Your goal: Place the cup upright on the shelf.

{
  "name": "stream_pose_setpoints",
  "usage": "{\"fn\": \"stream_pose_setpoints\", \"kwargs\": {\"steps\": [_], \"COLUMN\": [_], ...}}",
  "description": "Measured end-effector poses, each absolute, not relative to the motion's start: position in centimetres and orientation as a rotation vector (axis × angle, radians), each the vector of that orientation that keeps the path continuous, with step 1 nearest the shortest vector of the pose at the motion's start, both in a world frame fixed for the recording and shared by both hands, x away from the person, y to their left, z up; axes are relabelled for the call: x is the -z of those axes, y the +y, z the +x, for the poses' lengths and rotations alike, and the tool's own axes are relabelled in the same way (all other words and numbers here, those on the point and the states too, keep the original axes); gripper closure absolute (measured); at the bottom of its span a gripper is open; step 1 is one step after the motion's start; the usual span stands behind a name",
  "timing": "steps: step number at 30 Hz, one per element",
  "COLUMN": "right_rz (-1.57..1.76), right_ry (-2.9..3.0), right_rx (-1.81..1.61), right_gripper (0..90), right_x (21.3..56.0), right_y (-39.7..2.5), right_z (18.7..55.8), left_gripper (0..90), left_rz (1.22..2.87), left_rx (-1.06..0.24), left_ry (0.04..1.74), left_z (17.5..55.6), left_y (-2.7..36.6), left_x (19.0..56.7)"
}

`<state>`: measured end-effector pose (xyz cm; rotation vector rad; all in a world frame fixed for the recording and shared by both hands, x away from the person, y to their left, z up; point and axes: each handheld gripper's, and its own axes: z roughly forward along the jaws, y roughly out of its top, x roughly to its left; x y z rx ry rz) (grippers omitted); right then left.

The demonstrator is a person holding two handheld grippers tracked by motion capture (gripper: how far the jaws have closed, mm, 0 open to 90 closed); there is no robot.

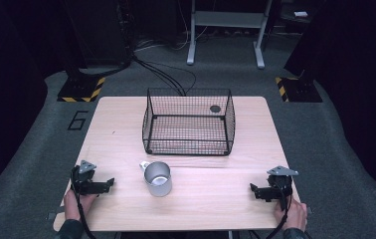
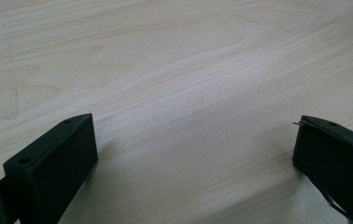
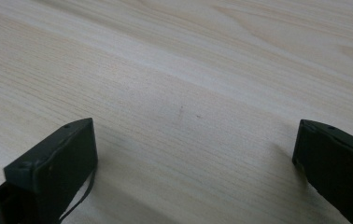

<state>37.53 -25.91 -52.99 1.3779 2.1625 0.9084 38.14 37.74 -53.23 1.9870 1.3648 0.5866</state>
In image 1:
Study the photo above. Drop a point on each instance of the black base with hazard stripes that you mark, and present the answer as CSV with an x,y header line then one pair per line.
x,y
81,89
297,89

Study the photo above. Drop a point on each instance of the round dark table grommet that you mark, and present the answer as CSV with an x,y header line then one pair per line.
x,y
215,109

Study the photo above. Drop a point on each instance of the metal cup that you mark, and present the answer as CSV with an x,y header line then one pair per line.
x,y
157,181

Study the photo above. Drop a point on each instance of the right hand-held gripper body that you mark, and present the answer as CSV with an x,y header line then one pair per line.
x,y
279,184

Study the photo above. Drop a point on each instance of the white metal stand frame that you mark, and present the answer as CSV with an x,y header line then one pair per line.
x,y
225,20

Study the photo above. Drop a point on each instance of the small white box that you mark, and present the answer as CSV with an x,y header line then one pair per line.
x,y
300,14

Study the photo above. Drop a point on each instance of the person's right hand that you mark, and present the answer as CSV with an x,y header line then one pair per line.
x,y
294,214

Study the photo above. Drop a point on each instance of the tall black cabinet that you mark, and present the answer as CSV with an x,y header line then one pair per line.
x,y
96,30

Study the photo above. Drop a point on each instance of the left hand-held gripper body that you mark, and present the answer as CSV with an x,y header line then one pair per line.
x,y
84,176

